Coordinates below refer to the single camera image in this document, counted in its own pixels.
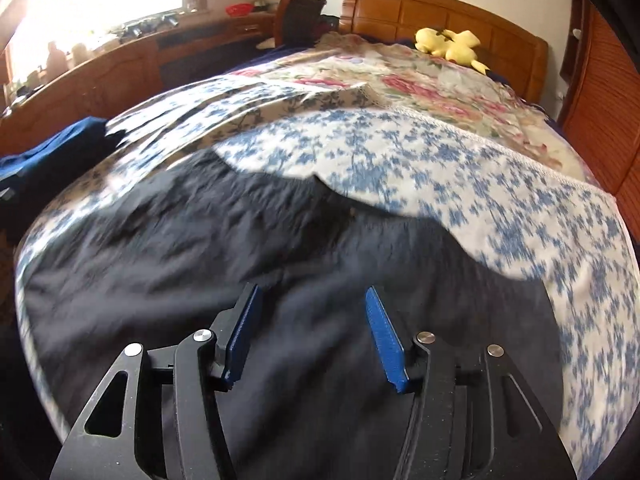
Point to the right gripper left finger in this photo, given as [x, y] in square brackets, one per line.
[154, 413]

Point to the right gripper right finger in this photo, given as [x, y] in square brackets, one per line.
[473, 415]

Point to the black trousers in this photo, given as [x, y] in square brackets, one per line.
[313, 401]

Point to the blue floral white blanket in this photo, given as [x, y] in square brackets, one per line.
[519, 217]

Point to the dark blue bed sheet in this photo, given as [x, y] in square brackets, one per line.
[30, 180]

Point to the pink floral quilt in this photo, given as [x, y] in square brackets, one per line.
[457, 95]

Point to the wooden louvered wardrobe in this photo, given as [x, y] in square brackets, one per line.
[600, 114]

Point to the yellow plush toy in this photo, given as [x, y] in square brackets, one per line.
[456, 47]

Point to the wooden headboard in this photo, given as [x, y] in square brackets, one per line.
[509, 50]

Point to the red bowl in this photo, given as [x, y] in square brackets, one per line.
[239, 10]

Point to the dark wooden chair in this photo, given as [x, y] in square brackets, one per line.
[295, 21]

